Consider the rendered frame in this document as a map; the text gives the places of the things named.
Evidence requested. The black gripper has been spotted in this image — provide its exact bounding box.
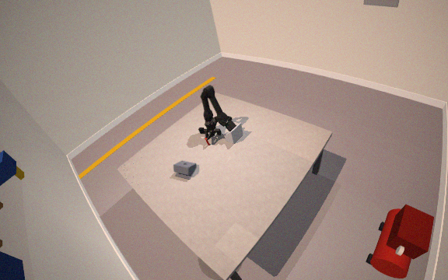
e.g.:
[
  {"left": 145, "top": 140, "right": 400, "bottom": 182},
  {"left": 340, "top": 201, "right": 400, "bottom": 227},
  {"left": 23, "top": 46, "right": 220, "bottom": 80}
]
[{"left": 198, "top": 123, "right": 222, "bottom": 140}]

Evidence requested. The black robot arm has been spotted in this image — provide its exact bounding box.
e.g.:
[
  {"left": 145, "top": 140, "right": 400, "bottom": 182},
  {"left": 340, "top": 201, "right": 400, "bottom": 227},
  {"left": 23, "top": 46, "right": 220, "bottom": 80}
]
[{"left": 201, "top": 86, "right": 236, "bottom": 131}]

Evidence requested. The grey flat panel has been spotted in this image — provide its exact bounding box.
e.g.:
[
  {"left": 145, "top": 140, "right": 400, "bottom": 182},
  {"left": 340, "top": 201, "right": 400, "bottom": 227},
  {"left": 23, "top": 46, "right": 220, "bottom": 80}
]
[{"left": 173, "top": 161, "right": 196, "bottom": 180}]

